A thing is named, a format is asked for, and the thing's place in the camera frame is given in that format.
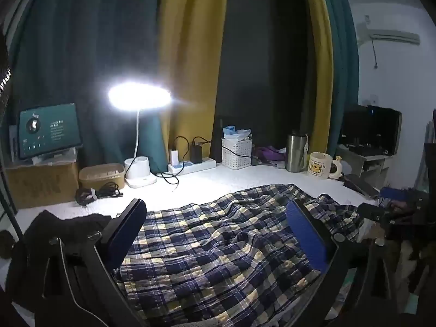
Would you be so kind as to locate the white charger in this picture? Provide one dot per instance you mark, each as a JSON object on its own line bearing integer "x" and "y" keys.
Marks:
{"x": 174, "y": 157}

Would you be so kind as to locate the tablet with teal screen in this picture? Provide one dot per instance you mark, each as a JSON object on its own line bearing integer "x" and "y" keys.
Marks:
{"x": 49, "y": 131}

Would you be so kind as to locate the black monitor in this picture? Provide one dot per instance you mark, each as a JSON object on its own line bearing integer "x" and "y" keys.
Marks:
{"x": 374, "y": 129}

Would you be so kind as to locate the blue plaid pants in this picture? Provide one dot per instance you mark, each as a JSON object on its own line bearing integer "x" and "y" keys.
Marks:
{"x": 218, "y": 252}

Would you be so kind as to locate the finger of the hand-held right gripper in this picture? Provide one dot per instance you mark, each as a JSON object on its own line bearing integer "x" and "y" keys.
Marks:
{"x": 371, "y": 211}
{"x": 395, "y": 193}

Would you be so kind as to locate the black round disc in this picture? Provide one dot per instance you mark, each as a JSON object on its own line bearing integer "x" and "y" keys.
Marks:
{"x": 5, "y": 245}

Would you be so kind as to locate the white power strip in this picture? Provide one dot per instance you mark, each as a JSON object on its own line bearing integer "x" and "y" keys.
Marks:
{"x": 197, "y": 167}

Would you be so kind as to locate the blue plastic packet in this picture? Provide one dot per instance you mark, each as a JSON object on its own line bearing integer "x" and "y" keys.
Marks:
{"x": 233, "y": 133}

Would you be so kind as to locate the brown lidded container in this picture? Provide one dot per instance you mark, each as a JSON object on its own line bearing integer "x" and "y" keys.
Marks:
{"x": 100, "y": 177}

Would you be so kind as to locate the teal curtain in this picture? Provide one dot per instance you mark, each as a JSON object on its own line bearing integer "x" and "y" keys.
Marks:
{"x": 85, "y": 41}
{"x": 345, "y": 58}

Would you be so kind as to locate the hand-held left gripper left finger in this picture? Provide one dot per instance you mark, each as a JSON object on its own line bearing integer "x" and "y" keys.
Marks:
{"x": 126, "y": 231}

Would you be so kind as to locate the black charger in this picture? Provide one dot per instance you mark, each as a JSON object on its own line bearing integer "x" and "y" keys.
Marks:
{"x": 196, "y": 153}

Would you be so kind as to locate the white tablet stand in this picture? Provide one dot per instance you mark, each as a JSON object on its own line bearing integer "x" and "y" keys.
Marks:
{"x": 56, "y": 156}

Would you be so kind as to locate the purple cloth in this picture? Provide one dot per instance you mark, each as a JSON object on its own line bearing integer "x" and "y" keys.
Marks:
{"x": 270, "y": 153}

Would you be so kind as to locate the yellow curtain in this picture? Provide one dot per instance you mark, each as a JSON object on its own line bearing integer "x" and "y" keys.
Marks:
{"x": 190, "y": 47}
{"x": 323, "y": 58}

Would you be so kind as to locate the cartoon bear mug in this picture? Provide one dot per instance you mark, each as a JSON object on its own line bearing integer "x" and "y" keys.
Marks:
{"x": 318, "y": 166}

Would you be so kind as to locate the black garment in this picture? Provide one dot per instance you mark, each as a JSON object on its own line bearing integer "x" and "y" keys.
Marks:
{"x": 44, "y": 235}

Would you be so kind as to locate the cardboard box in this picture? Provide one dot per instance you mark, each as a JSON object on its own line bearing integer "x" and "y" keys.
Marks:
{"x": 41, "y": 187}

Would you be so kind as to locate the dark flat device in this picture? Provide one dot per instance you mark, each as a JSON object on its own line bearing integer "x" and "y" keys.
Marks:
{"x": 361, "y": 184}

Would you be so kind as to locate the white woven basket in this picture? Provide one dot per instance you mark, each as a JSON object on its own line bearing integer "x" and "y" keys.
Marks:
{"x": 236, "y": 155}

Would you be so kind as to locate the white air conditioner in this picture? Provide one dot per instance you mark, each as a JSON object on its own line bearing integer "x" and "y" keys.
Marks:
{"x": 391, "y": 35}

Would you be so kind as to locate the white desk lamp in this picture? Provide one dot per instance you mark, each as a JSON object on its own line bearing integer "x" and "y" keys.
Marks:
{"x": 139, "y": 173}

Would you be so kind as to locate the steel tumbler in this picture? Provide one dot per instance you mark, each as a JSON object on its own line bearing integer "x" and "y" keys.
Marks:
{"x": 295, "y": 153}

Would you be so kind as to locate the grey side desk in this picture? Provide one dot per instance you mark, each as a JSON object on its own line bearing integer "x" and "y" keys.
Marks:
{"x": 371, "y": 167}

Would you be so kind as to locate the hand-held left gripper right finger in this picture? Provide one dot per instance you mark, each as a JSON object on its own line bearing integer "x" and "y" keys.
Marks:
{"x": 308, "y": 238}

